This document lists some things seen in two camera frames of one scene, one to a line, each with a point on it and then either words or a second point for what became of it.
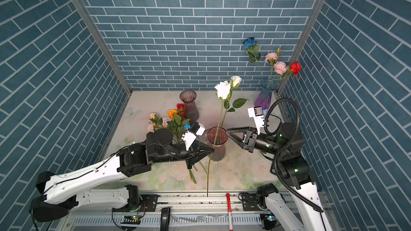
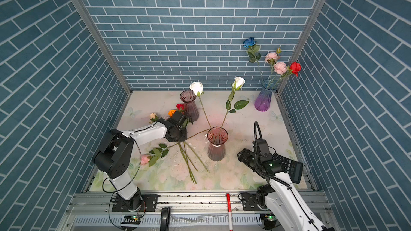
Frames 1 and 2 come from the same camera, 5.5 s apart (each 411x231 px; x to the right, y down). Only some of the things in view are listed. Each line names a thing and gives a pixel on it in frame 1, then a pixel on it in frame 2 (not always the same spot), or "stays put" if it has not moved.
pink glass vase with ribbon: [218, 137] stays put
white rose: [223, 89] to [197, 87]
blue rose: [251, 49] stays put
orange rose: [170, 113] stays put
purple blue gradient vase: [263, 98] stays put
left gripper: [195, 154] to [184, 136]
